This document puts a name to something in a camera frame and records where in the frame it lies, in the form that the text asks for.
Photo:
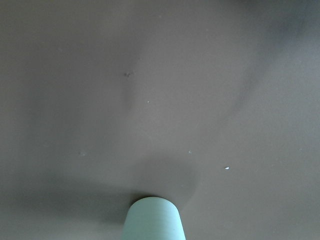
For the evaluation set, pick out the green plastic cup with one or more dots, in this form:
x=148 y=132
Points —
x=153 y=218

